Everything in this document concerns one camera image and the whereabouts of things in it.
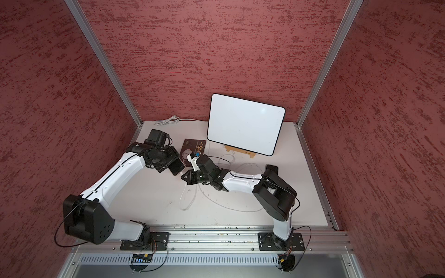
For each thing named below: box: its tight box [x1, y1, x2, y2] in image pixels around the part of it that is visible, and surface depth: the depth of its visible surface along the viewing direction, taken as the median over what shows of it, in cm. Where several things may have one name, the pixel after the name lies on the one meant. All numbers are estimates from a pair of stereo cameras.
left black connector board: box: [130, 253, 153, 263], surface depth 74 cm
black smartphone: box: [164, 157, 186, 176], surface depth 83 cm
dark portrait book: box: [179, 138, 207, 168], surface depth 108 cm
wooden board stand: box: [224, 145, 257, 159], surface depth 103 cm
